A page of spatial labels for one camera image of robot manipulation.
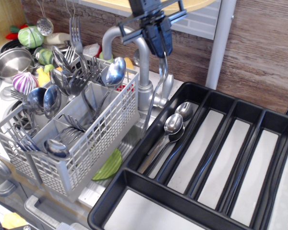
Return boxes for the small steel spoon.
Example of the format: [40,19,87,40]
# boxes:
[141,51,168,138]

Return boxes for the spoon at basket front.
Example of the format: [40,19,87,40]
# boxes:
[44,139,71,161]

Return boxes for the purple toy onion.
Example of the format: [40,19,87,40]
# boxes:
[12,72,38,95]

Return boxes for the yellow toy pepper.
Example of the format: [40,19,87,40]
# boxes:
[36,68,50,87]

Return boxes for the grey plastic cutlery basket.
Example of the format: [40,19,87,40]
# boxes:
[0,69,139,202]

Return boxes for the spoon left outer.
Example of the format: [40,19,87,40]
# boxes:
[27,87,47,115]

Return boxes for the green leaf toy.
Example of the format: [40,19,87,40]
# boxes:
[92,149,122,181]

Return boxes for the fork in basket middle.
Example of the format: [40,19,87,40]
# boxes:
[69,72,91,100]

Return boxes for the steel pot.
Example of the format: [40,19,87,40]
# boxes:
[0,48,33,83]

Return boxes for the grey toy faucet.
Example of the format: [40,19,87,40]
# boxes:
[102,25,175,111]

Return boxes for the spoon pair left inner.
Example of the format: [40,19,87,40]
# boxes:
[43,85,61,119]

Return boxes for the wooden round shelf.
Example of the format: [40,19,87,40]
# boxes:
[79,0,214,14]

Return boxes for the tall steel fork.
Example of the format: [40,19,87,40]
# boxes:
[70,17,84,59]

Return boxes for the small hanging strainer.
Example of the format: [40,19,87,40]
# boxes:
[36,0,54,36]

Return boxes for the steel spoon in tray upper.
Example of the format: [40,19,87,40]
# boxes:
[175,102,193,122]

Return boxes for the green toy cabbage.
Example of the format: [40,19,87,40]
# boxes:
[18,26,44,48]

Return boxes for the grey metal post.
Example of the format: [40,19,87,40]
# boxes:
[205,0,237,90]

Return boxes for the large spoon in basket centre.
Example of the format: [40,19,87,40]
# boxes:
[106,57,126,88]

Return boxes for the black cutlery tray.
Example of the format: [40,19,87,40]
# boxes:
[88,82,288,230]

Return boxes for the steel spoon in tray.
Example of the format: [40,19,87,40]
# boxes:
[175,102,193,122]
[137,113,183,173]

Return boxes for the green toy squash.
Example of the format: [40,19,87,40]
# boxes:
[34,47,53,65]

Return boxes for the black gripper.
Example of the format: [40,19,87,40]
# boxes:
[118,0,186,57]

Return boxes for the forks at basket front left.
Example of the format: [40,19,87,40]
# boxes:
[8,126,46,156]

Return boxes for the steel spoon in tray front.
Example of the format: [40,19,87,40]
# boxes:
[137,113,183,173]

